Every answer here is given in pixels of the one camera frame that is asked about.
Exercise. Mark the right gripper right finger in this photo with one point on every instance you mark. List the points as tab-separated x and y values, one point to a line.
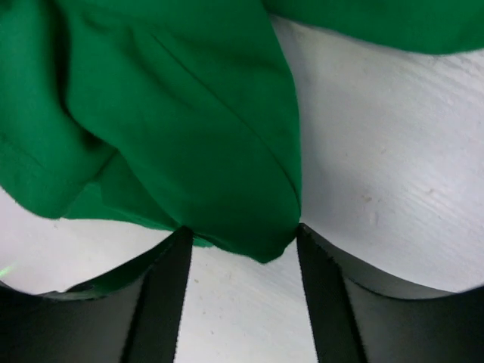
359	313

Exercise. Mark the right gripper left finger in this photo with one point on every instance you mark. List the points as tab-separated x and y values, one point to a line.
130	314

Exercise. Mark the green t-shirt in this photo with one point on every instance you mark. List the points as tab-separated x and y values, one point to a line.
179	113

